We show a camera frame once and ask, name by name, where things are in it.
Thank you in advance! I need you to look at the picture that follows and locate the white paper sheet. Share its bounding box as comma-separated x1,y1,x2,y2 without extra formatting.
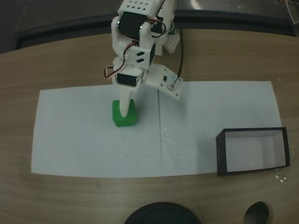
157,81,282,177
31,83,163,178

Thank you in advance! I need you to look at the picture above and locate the black round stand base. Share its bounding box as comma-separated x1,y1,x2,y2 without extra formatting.
123,202,200,224

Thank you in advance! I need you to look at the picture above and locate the black camera cable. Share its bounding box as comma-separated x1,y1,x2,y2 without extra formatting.
175,29,185,81

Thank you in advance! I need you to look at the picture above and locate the dark cardboard box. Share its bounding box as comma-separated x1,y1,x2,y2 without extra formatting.
215,126,291,177

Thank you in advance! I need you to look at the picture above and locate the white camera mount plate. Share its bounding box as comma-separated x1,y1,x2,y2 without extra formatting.
145,64,185,101

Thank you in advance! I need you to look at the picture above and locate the green cube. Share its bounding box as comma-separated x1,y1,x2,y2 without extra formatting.
112,99,137,128

